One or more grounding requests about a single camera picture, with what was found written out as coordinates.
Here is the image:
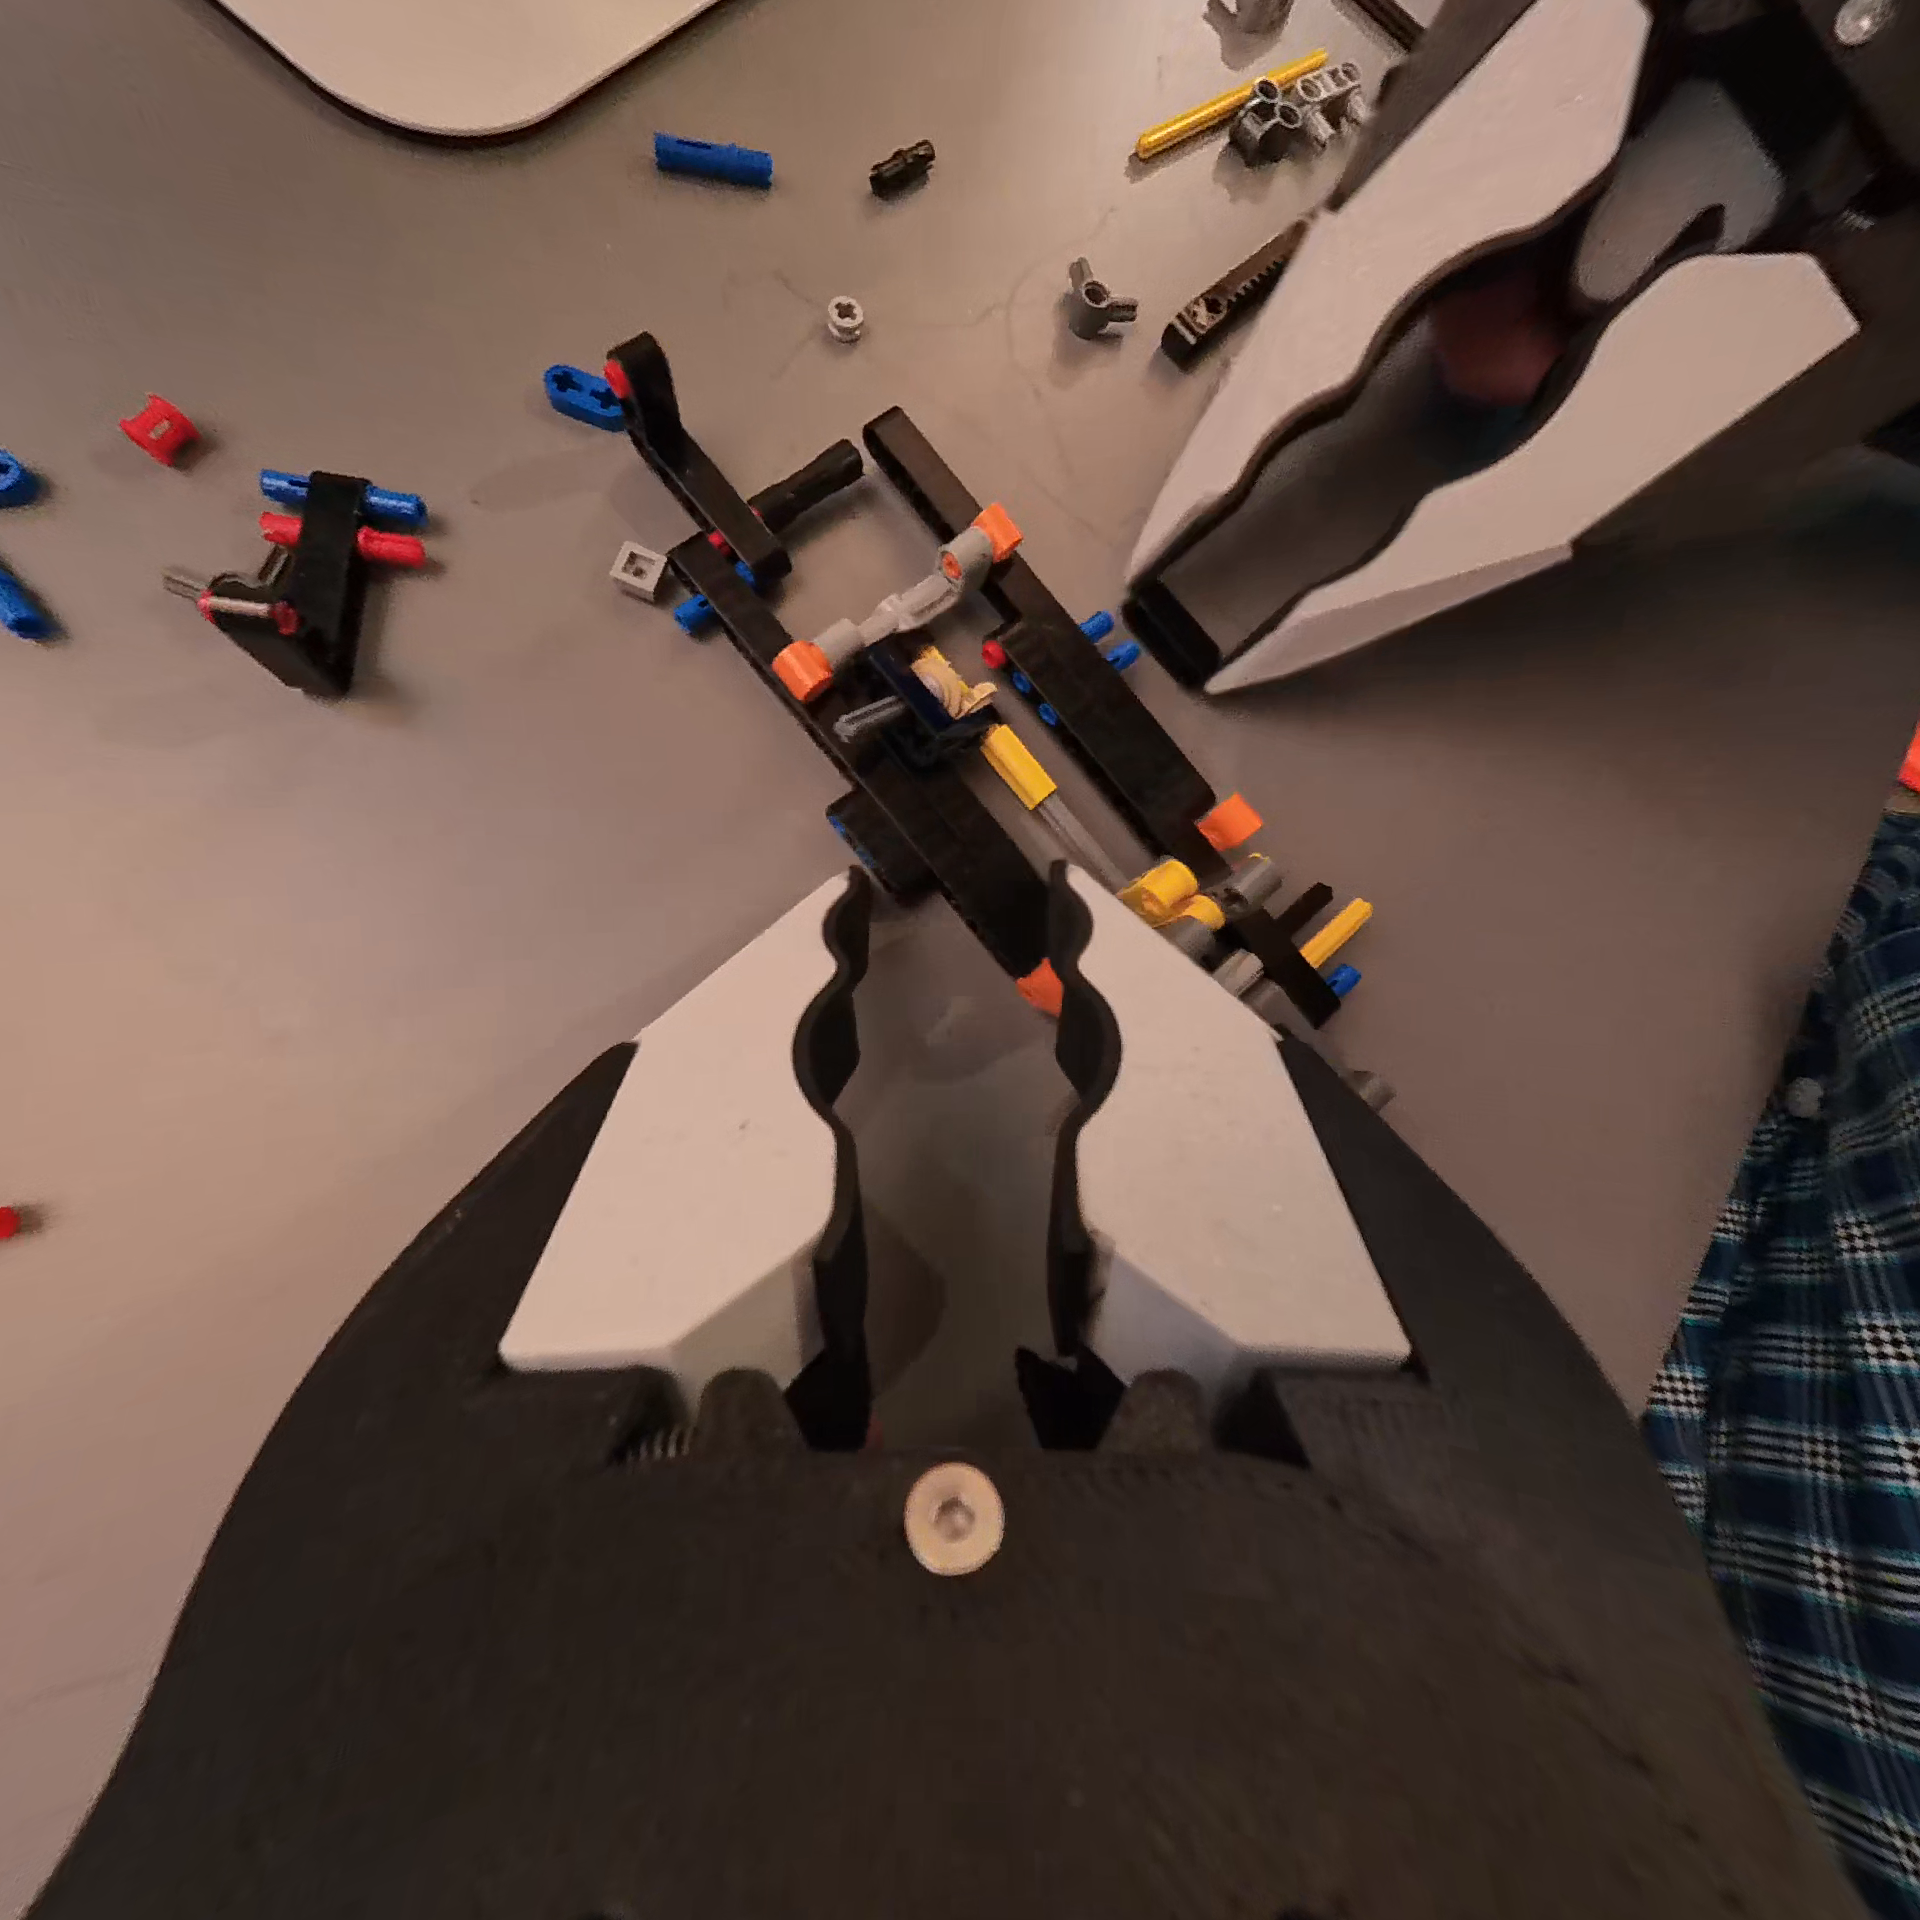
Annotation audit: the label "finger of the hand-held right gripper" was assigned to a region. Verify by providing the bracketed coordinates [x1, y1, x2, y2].
[1126, 0, 1788, 589]
[1201, 252, 1865, 699]

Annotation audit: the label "lego vehicle chassis assembly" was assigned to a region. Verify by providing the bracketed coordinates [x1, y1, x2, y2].
[604, 329, 1402, 1115]

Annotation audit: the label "black angled lego subassembly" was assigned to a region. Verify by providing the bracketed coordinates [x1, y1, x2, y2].
[163, 469, 432, 699]

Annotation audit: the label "yellow lego axle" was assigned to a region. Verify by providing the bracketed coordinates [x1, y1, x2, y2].
[1132, 49, 1335, 163]

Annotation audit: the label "grey joined lego connectors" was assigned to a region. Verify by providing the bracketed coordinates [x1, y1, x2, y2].
[1231, 59, 1369, 169]

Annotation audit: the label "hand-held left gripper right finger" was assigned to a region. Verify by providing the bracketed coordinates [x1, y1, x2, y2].
[1043, 859, 1417, 1408]

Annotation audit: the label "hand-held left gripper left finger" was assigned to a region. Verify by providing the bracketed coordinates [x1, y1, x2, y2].
[497, 867, 881, 1412]

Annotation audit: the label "blue plaid shirt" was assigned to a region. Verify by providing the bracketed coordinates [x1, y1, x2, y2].
[1640, 810, 1920, 1920]

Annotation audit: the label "black short lego beam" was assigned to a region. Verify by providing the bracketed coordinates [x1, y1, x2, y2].
[1122, 576, 1231, 689]

